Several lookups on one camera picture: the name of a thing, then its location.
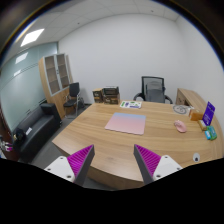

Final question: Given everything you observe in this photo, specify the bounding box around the large wooden desk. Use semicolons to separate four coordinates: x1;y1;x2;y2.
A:
53;102;224;189

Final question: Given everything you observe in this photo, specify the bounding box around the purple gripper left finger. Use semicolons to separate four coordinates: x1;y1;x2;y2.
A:
45;145;95;186

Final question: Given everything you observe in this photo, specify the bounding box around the wooden side return desk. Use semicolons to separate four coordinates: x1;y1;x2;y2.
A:
176;88;207;112

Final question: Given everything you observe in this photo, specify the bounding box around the black mesh office chair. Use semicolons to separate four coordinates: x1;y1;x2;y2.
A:
133;76;173;104

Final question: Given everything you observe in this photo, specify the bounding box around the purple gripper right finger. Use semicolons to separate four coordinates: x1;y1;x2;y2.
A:
134;144;182;185

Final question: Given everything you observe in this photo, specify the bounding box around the small orange box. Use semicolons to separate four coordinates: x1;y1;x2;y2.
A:
189;109;203;121

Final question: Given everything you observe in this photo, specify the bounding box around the brown cardboard boxes stack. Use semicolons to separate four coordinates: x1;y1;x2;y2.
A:
92;86;120;104

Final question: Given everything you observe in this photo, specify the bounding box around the purple standing sign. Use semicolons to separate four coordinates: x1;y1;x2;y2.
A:
202;102;215;126

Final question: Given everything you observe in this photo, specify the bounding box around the ceiling light panel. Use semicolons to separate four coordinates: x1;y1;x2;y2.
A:
21;29;44;47

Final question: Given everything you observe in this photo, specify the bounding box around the pink gradient mouse pad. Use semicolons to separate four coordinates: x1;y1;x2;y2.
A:
105;113;146;135

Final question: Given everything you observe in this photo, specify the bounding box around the pink computer mouse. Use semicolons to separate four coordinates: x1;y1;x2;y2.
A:
174;120;187;133

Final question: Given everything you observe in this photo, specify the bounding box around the wooden glass-door cabinet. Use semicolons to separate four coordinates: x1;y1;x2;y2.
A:
38;54;72;118

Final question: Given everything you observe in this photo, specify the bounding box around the black leather sofa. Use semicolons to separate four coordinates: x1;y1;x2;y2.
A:
12;103;62;163

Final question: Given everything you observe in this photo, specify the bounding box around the round patterned coaster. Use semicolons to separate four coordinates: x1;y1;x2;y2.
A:
173;105;189;115

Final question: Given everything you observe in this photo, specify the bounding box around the green white booklet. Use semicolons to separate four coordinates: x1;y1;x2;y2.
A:
120;101;142;109

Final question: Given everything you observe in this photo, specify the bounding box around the black visitor chair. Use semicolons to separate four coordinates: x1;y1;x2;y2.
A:
63;82;83;111

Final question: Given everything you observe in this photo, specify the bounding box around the white desk cable grommet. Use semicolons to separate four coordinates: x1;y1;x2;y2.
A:
193;153;200;162

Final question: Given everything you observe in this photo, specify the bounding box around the green tissue pack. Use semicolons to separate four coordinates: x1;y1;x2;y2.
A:
205;126;217;140

